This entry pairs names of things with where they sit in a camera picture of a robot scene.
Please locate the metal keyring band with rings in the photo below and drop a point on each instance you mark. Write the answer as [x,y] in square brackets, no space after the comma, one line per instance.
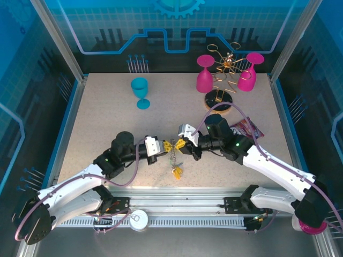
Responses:
[174,156]

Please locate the key with yellow cap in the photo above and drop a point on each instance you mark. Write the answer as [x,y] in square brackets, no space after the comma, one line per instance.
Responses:
[177,174]
[180,169]

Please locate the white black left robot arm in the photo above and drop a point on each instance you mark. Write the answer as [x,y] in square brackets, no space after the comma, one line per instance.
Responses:
[72,182]

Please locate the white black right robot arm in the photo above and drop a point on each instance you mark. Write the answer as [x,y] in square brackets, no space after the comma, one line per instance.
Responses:
[276,171]

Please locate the purple snack packet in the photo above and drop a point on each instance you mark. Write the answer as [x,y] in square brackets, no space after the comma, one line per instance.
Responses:
[245,128]

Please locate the pink plastic wine glass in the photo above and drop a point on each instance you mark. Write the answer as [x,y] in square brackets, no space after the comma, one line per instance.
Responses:
[205,80]
[247,81]

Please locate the teal plastic wine glass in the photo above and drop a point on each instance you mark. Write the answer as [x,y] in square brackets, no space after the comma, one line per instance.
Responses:
[139,87]

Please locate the white tin can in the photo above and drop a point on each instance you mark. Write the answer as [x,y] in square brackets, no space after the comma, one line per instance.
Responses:
[138,219]

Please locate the pink plastic cup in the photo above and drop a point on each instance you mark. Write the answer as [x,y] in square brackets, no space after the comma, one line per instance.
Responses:
[311,229]

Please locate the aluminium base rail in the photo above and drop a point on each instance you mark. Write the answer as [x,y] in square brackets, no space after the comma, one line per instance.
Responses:
[174,199]

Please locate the aluminium frame post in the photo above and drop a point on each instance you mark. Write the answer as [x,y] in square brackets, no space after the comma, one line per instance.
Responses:
[294,40]
[63,45]

